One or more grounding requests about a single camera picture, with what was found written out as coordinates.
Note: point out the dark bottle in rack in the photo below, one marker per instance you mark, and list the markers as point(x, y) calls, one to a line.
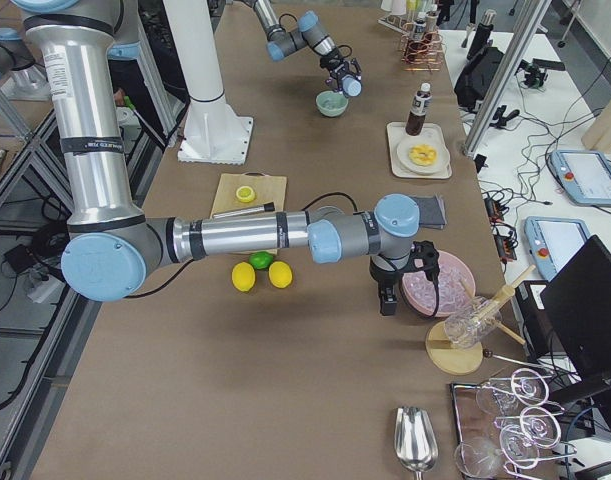
point(418, 31)

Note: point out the black bag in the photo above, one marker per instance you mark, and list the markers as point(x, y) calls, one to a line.
point(476, 77)

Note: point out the yellow lemon right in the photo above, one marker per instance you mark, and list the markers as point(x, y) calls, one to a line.
point(280, 274)

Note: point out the yellow lemon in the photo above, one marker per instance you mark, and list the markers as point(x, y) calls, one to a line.
point(280, 274)
point(243, 276)

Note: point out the copper wire bottle rack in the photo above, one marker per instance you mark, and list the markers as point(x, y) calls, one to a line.
point(425, 55)

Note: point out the grey folded cloth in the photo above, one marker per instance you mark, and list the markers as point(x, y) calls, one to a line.
point(431, 212)

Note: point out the lower teach pendant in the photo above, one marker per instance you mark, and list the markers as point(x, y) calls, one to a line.
point(554, 241)

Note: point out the steel ice scoop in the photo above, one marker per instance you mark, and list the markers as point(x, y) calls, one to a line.
point(414, 440)

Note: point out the wooden glass stand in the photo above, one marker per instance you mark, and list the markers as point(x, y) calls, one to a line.
point(457, 361)

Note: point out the glazed donut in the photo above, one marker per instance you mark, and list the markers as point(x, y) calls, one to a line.
point(422, 155)

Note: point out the clear glass mug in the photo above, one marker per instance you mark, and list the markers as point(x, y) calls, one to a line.
point(471, 323)

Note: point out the cream serving tray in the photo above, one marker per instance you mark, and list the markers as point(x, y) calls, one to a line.
point(396, 133)

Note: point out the mint green bowl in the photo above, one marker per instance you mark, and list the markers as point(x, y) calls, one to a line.
point(331, 104)

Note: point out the half lemon slice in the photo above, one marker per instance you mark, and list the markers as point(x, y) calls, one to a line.
point(245, 194)

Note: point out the teach pendant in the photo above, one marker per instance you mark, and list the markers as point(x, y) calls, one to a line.
point(554, 241)
point(585, 175)

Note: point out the wine glass rack tray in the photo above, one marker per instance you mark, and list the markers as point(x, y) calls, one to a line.
point(507, 426)

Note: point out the yellow lemon left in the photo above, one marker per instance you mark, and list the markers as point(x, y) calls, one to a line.
point(243, 276)

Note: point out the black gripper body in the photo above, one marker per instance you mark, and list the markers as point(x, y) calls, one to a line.
point(383, 275)
point(338, 73)

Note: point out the white plate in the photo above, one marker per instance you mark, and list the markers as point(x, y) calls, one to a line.
point(440, 165)

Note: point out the green lime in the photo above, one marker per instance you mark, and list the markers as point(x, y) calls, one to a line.
point(261, 260)

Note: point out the aluminium frame post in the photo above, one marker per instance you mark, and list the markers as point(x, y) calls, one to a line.
point(525, 28)

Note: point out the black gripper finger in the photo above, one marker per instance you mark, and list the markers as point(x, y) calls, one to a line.
point(387, 300)

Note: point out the black monitor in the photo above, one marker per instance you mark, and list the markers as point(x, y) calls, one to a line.
point(578, 304)

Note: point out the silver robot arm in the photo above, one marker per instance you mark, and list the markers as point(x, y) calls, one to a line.
point(281, 43)
point(113, 247)

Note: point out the pink bowl of ice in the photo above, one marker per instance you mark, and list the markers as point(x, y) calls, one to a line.
point(455, 279)

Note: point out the wooden cutting board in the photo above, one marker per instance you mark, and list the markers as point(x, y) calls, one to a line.
point(268, 189)

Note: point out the upper teach pendant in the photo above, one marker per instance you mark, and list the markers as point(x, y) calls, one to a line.
point(585, 175)

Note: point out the dark tea bottle on tray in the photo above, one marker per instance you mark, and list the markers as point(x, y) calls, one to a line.
point(418, 110)

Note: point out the light blue cup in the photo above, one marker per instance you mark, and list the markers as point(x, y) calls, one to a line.
point(351, 86)

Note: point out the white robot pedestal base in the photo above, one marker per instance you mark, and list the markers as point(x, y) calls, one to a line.
point(213, 133)

